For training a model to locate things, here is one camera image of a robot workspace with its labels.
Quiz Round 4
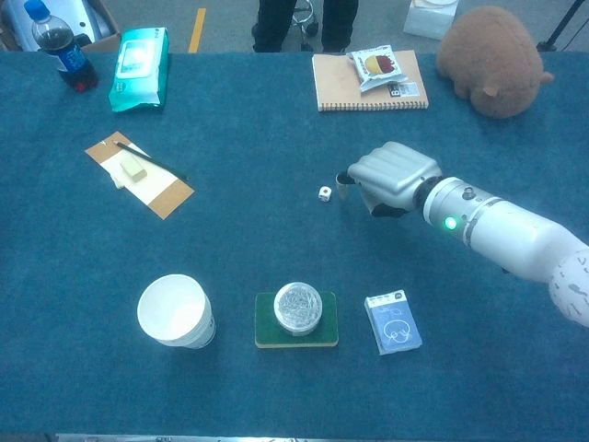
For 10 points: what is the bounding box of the white box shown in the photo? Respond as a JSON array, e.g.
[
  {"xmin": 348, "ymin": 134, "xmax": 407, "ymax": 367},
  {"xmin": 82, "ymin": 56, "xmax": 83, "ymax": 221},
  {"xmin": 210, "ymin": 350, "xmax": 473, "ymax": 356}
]
[{"xmin": 403, "ymin": 0, "xmax": 459, "ymax": 41}]

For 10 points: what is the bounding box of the white paper cup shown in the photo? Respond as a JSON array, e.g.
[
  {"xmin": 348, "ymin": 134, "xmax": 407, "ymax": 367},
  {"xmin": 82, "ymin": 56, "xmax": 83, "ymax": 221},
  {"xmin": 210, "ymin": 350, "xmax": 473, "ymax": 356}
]
[{"xmin": 136, "ymin": 273, "xmax": 216, "ymax": 350}]

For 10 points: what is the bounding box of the cola bottle with blue label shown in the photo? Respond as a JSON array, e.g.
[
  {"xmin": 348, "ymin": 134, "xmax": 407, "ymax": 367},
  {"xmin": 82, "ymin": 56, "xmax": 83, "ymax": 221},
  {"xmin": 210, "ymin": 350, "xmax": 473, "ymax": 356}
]
[{"xmin": 23, "ymin": 0, "xmax": 99, "ymax": 94}]

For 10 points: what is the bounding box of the white appliance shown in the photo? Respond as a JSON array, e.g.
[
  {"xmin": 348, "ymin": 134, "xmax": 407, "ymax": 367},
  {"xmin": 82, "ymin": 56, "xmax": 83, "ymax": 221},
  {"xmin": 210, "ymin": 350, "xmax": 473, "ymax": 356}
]
[{"xmin": 2, "ymin": 0, "xmax": 116, "ymax": 52}]

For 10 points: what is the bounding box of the yellow eraser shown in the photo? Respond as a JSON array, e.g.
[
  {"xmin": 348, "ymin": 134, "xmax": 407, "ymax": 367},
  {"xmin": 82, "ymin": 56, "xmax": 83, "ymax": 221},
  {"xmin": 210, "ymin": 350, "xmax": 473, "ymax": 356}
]
[{"xmin": 120, "ymin": 158, "xmax": 148, "ymax": 182}]

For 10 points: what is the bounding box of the green wet wipes pack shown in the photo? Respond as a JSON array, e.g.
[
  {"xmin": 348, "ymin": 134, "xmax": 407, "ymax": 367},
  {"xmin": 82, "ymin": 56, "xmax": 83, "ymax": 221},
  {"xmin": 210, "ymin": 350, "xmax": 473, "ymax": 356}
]
[{"xmin": 108, "ymin": 26, "xmax": 171, "ymax": 113}]

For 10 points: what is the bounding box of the orange and white card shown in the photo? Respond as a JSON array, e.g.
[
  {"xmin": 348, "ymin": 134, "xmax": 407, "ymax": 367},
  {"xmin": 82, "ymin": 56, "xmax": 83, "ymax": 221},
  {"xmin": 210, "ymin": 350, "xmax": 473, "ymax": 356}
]
[{"xmin": 84, "ymin": 131, "xmax": 196, "ymax": 221}]

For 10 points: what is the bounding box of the white snack packet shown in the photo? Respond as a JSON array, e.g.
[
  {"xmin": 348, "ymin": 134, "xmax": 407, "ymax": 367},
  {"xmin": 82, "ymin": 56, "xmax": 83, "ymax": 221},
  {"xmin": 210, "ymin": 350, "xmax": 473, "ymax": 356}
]
[{"xmin": 347, "ymin": 44, "xmax": 410, "ymax": 94}]

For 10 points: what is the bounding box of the metal stool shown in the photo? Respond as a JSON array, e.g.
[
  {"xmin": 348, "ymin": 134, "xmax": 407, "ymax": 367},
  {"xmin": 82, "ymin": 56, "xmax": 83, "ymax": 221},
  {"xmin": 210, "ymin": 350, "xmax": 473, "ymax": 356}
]
[{"xmin": 293, "ymin": 0, "xmax": 323, "ymax": 52}]

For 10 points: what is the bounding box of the green rectangular block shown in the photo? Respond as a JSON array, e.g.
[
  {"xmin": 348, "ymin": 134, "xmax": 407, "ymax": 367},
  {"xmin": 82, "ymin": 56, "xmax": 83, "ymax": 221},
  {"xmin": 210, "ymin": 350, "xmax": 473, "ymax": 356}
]
[{"xmin": 254, "ymin": 290, "xmax": 341, "ymax": 349}]

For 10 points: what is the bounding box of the cardboard box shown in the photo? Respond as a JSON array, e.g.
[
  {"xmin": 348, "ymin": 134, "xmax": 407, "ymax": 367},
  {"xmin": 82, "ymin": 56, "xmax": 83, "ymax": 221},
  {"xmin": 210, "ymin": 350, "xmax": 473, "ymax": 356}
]
[{"xmin": 0, "ymin": 0, "xmax": 121, "ymax": 52}]

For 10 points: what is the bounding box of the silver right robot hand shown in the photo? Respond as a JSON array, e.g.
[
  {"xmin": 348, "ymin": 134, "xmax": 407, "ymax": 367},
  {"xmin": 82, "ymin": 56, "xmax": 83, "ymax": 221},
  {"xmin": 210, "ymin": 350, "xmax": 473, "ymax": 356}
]
[{"xmin": 335, "ymin": 141, "xmax": 444, "ymax": 218}]

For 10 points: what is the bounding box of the black tripod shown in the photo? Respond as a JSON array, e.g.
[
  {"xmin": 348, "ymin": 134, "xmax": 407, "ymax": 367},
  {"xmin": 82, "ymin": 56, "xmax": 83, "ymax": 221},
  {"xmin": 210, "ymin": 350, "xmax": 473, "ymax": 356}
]
[{"xmin": 536, "ymin": 0, "xmax": 585, "ymax": 52}]

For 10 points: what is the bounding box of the dark green pencil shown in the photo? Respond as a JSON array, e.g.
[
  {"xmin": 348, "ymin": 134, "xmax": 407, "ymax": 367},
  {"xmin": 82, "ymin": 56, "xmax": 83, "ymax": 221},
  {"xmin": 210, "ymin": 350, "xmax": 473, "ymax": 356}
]
[{"xmin": 112, "ymin": 140, "xmax": 190, "ymax": 181}]

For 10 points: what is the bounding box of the kraft spiral notebook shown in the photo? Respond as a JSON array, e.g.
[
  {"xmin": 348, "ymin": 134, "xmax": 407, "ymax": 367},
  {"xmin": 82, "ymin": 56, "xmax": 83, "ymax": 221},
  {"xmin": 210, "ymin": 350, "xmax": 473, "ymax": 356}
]
[{"xmin": 311, "ymin": 50, "xmax": 430, "ymax": 113}]

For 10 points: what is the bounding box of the blue card deck box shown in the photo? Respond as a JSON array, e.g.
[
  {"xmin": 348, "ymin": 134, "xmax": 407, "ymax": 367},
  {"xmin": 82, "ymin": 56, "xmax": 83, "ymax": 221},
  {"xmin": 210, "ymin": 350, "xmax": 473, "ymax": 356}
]
[{"xmin": 364, "ymin": 288, "xmax": 423, "ymax": 356}]

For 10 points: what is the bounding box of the brown plush toy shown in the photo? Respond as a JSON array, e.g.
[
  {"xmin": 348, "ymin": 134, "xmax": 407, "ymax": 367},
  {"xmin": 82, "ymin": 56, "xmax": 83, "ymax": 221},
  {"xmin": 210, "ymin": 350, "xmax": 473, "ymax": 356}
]
[{"xmin": 435, "ymin": 6, "xmax": 555, "ymax": 120}]

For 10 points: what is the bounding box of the person in black trousers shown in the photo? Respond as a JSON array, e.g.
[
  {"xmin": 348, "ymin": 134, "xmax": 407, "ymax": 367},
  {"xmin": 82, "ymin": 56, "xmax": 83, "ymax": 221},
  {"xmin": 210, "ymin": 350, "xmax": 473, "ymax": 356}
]
[{"xmin": 251, "ymin": 0, "xmax": 360, "ymax": 54}]

